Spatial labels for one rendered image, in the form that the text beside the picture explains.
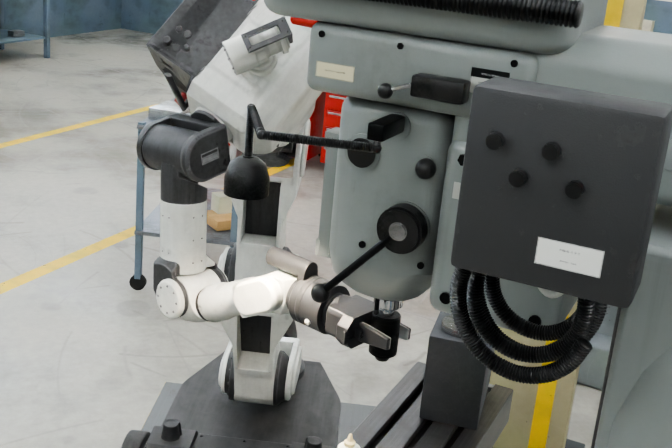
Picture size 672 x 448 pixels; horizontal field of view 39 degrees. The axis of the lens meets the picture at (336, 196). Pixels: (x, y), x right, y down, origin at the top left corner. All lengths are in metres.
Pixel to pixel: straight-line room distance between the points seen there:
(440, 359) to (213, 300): 0.47
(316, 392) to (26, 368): 1.64
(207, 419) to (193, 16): 1.13
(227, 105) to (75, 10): 10.65
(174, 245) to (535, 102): 1.00
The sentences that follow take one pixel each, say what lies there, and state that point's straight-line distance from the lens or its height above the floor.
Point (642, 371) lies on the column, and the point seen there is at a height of 1.36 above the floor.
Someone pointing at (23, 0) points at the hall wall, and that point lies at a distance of 11.74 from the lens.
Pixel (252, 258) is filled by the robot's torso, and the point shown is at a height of 1.08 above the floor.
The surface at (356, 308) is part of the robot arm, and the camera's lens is 1.58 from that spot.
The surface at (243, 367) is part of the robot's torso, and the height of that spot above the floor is 0.75.
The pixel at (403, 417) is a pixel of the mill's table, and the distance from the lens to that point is 1.98.
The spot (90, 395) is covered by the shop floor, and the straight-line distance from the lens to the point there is 3.83.
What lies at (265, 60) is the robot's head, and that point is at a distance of 1.78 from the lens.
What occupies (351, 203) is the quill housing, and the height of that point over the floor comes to 1.47.
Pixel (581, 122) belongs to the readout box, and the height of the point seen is 1.70.
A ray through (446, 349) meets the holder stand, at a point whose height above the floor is 1.07.
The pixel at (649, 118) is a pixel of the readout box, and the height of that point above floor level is 1.72.
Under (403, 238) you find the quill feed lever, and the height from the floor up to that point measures 1.45.
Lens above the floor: 1.90
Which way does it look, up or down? 17 degrees down
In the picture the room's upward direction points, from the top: 5 degrees clockwise
